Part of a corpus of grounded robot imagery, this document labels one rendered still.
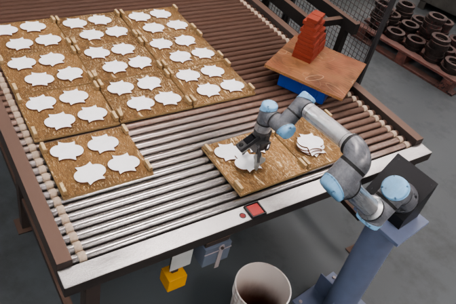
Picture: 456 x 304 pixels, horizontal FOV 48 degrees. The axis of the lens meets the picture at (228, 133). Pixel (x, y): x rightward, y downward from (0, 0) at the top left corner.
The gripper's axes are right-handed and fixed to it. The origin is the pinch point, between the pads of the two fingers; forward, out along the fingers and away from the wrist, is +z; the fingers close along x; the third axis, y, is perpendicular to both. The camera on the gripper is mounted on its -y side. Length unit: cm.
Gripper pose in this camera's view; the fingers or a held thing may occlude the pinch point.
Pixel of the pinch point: (248, 162)
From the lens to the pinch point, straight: 248.4
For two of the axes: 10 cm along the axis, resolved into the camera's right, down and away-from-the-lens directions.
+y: 8.1, -2.2, 5.4
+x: -5.4, -6.1, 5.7
